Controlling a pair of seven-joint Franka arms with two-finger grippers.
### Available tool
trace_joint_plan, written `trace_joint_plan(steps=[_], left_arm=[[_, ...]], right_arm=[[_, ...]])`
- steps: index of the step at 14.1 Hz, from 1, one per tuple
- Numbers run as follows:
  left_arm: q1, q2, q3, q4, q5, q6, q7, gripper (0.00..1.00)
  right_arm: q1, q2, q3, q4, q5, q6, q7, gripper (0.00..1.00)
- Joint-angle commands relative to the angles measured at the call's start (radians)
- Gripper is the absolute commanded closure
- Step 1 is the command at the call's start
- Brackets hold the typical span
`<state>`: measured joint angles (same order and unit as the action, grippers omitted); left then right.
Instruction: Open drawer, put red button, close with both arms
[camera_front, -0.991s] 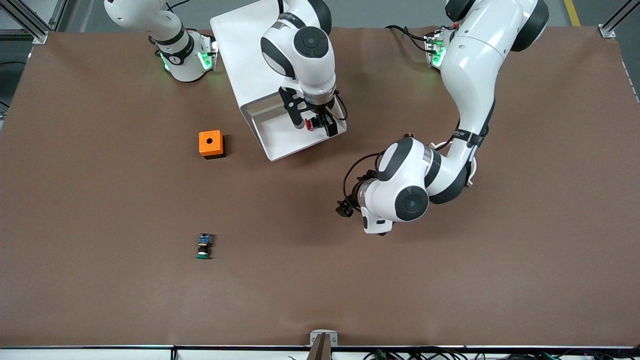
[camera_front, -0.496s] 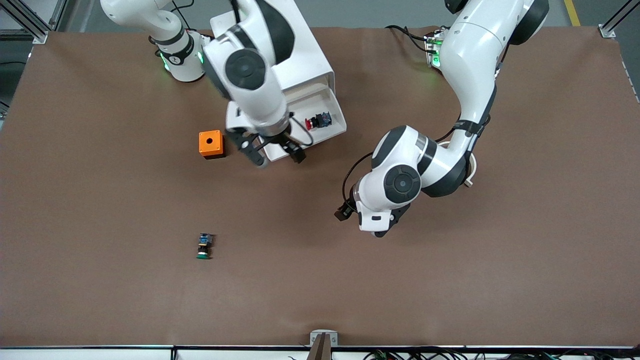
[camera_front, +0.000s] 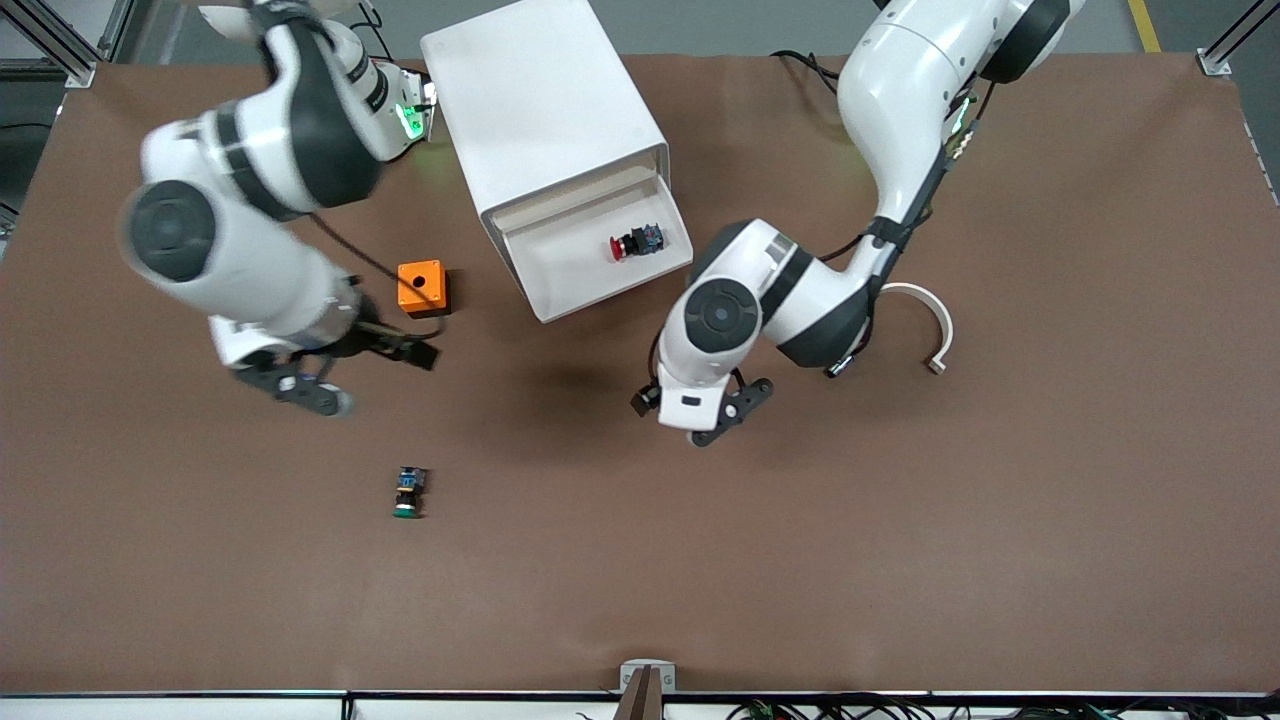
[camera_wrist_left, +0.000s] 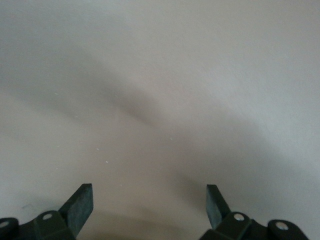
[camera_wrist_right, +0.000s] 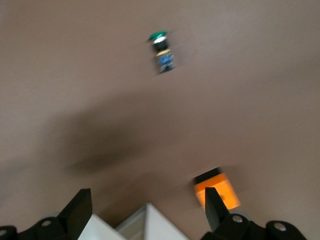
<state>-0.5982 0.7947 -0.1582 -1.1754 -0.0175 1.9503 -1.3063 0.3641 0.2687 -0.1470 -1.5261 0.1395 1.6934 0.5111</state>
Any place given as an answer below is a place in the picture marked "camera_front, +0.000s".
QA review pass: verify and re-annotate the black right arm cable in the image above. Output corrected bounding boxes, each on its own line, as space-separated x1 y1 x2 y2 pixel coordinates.
308 212 446 343

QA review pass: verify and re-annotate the black arm base cable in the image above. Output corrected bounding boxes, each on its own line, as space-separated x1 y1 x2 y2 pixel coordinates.
769 49 846 96

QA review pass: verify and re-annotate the white semicircular pipe clamp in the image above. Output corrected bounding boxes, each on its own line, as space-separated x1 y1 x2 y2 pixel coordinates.
878 282 955 377

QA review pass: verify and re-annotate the orange box with hole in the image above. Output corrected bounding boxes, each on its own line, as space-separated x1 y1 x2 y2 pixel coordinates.
397 260 451 320

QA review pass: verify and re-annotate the red mushroom push button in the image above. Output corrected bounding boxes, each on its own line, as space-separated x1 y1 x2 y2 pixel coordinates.
609 222 667 264

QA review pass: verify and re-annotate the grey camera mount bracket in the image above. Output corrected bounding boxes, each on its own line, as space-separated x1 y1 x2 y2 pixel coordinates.
619 659 677 720

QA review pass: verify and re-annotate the aluminium frame post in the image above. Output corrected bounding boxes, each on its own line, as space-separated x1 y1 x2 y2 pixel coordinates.
0 0 136 89
1197 0 1280 78

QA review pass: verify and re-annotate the green mushroom push button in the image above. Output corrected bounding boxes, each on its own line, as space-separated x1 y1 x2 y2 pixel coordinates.
391 465 430 521

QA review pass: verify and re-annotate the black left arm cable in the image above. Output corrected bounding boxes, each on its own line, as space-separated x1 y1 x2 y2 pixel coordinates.
818 85 998 269

